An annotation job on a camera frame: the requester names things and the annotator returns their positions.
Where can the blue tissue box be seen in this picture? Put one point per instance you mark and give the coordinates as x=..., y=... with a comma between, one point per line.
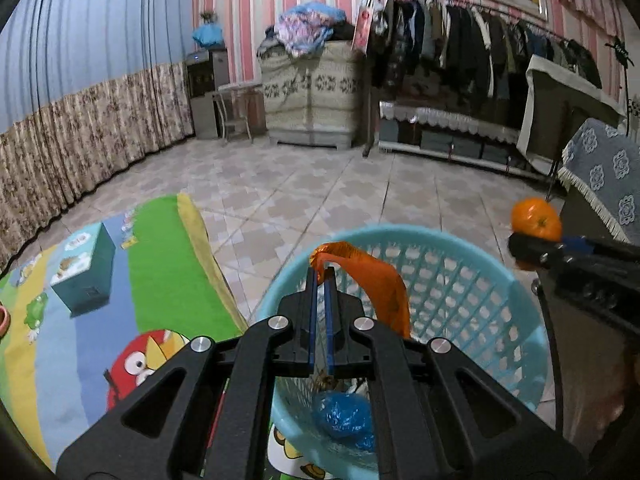
x=82, y=274

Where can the cabinet with knitted cover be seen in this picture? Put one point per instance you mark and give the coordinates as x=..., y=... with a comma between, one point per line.
x=315, y=100

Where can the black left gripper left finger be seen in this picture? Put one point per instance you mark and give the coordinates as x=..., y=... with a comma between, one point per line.
x=205, y=414

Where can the blue plastic bag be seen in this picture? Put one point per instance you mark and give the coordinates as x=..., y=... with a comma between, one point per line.
x=346, y=418

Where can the floral blue curtain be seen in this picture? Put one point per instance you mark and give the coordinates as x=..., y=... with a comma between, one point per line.
x=87, y=88

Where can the low bench with lace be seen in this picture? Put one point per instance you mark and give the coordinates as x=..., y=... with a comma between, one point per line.
x=452, y=137

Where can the clothes rack with garments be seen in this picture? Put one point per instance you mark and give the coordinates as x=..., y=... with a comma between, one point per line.
x=456, y=66

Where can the blue covered water bottle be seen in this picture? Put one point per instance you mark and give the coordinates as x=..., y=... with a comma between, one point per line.
x=209, y=34

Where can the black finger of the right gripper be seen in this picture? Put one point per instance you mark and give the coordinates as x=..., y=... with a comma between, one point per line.
x=605, y=272

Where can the pink pig mug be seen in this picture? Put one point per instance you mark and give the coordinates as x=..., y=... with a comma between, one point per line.
x=5, y=320

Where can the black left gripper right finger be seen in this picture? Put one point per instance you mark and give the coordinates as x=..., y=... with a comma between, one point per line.
x=436, y=414

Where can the black covered screen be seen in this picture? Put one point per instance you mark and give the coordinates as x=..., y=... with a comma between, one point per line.
x=557, y=104

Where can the light blue plastic basket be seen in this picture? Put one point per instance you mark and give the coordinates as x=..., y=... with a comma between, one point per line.
x=456, y=291

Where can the colourful cartoon play mat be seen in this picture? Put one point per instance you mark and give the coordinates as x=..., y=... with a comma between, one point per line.
x=59, y=374

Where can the small folding table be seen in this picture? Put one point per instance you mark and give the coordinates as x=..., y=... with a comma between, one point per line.
x=232, y=102

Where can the grey water dispenser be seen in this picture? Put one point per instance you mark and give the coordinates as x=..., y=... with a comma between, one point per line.
x=206, y=71

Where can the whole orange fruit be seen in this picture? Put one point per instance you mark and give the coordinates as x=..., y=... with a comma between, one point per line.
x=535, y=217

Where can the orange plastic bag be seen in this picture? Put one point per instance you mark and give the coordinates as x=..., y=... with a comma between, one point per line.
x=379, y=280

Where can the blue floral cloth cover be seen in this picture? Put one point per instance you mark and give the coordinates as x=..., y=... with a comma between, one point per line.
x=602, y=165

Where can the pile of clothes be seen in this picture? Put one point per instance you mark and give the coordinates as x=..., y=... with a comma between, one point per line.
x=303, y=30

